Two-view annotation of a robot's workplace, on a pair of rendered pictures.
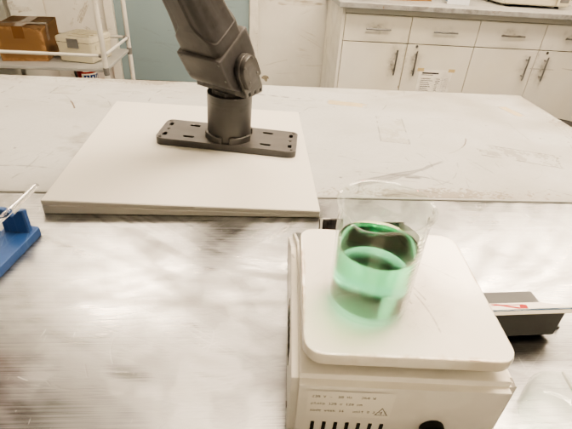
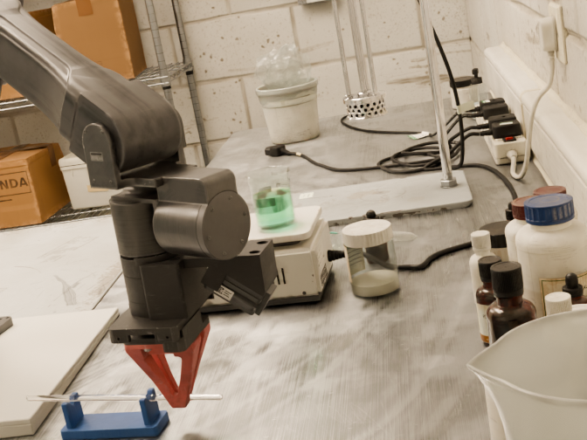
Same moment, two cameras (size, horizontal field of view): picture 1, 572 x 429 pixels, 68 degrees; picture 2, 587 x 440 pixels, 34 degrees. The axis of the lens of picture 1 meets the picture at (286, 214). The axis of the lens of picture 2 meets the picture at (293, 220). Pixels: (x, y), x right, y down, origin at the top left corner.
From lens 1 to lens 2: 1.05 m
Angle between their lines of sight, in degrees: 70
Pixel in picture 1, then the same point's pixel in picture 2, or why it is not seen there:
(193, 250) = not seen: hidden behind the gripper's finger
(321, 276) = (258, 235)
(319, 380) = (312, 247)
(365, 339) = (302, 224)
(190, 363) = (261, 333)
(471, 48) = not seen: outside the picture
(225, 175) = (31, 347)
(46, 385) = (265, 368)
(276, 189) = (72, 325)
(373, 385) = (317, 239)
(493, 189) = (114, 258)
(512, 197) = not seen: hidden behind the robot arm
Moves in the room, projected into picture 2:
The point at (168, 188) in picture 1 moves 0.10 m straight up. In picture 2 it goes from (42, 366) to (20, 282)
